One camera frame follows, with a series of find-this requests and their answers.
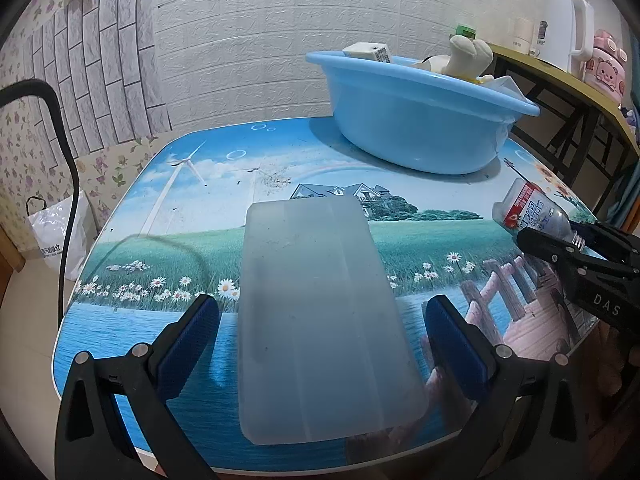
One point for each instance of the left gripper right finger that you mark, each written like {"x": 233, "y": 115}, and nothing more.
{"x": 528, "y": 422}

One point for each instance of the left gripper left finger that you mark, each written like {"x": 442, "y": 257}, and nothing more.
{"x": 92, "y": 441}

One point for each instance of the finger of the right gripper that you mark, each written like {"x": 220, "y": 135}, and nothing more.
{"x": 550, "y": 249}
{"x": 611, "y": 243}

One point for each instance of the clear plastic bottle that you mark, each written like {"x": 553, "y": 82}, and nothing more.
{"x": 526, "y": 206}

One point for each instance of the blue plastic basin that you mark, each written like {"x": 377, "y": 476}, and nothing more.
{"x": 417, "y": 119}

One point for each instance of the white plush toy yellow hat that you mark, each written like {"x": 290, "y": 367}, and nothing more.
{"x": 467, "y": 60}

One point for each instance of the cream facial tissue pack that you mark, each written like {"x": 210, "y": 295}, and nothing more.
{"x": 372, "y": 51}

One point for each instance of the yellow side table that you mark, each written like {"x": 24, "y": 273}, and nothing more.
{"x": 579, "y": 131}

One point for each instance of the pink piggy container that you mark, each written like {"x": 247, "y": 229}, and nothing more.
{"x": 606, "y": 69}

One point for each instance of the white electric kettle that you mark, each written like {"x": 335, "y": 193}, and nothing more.
{"x": 565, "y": 34}

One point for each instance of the white cup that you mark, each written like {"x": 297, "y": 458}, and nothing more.
{"x": 522, "y": 35}

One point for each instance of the white plastic shopping bag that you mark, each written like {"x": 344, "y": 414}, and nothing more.
{"x": 49, "y": 227}

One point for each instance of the green small box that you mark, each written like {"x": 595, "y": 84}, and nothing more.
{"x": 466, "y": 31}

